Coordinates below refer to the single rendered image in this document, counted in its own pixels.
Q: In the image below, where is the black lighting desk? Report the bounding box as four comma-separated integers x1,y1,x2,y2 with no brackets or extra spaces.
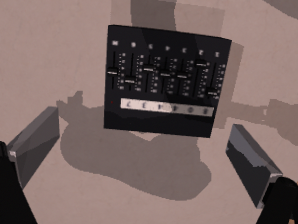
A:
104,25,232,138

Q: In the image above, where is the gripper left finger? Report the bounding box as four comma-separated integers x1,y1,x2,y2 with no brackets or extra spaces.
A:
0,106,60,224

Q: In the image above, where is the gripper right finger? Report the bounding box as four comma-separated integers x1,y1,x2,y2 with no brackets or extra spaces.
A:
225,124,298,224

